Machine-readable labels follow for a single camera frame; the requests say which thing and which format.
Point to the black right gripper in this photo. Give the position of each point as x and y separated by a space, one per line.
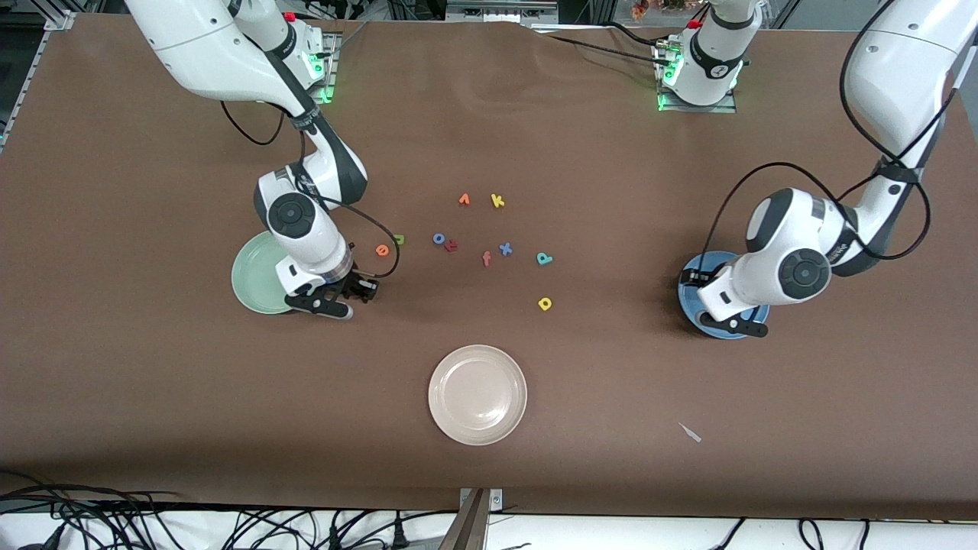
354 285

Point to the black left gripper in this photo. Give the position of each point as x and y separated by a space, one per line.
710 274

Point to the teal foam letter p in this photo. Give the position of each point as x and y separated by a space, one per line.
549 260

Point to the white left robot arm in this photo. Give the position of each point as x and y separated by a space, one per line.
901 69

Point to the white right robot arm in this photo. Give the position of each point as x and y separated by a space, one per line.
214 46

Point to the blue plate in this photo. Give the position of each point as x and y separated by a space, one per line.
685 302

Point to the green plate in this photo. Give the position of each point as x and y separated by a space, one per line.
252 283

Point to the beige plate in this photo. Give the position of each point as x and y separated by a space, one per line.
477 395

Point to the small white paper scrap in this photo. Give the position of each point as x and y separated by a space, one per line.
690 433

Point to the brown table cover sheet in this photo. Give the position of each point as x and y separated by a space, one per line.
489 137

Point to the black power plug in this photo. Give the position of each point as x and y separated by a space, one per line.
397 535
334 537

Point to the orange brown object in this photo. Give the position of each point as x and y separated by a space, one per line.
642 9

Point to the grey metal box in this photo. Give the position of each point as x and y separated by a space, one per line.
500 11

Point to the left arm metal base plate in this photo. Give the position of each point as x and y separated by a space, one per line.
726 109

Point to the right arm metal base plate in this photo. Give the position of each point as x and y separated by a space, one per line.
333 61

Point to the silver metal bracket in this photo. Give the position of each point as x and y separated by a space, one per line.
497 500

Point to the grey metal post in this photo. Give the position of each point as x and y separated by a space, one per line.
467 527

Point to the aluminium table edge rail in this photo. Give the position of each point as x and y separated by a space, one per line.
35 65

